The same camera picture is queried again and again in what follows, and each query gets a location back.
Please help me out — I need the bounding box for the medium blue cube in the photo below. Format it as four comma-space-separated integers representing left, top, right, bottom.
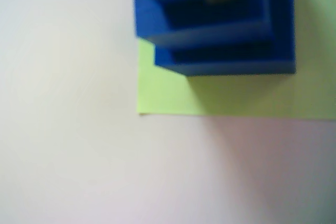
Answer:
133, 0, 274, 47

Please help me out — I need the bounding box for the large blue cube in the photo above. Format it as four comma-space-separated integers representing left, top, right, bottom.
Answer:
154, 0, 297, 77

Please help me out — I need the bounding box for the green paper square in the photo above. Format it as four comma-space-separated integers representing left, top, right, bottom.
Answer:
136, 0, 336, 121

